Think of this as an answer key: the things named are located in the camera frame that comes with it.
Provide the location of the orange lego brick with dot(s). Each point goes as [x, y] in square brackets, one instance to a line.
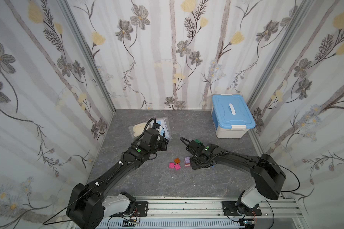
[177, 161]

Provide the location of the green lego brick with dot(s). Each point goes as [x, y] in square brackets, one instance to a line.
[198, 141]

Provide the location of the pink lego brick bottom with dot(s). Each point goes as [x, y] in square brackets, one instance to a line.
[177, 166]

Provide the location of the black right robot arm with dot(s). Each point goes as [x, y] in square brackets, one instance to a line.
[268, 176]

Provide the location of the bagged cream gloves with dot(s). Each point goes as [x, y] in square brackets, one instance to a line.
[137, 130]

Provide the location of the lilac lego brick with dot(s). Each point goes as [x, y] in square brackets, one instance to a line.
[187, 160]

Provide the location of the bagged blue face mask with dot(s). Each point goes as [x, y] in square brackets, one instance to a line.
[164, 128]

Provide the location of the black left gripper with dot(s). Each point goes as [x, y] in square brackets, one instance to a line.
[163, 142]

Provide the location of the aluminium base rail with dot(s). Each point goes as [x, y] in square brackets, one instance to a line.
[198, 213]

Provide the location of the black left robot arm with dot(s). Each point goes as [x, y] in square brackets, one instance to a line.
[85, 207]

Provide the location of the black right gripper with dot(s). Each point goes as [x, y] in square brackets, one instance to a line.
[196, 163]

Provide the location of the blue lid storage box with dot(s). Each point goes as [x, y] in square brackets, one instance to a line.
[231, 116]

